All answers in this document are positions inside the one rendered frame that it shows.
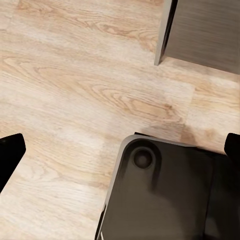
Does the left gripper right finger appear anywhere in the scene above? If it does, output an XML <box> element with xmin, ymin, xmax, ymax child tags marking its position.
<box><xmin>224</xmin><ymin>133</ymin><xmax>240</xmax><ymax>173</ymax></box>

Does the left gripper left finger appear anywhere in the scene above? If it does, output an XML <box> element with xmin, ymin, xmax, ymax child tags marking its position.
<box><xmin>0</xmin><ymin>133</ymin><xmax>26</xmax><ymax>193</ymax></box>

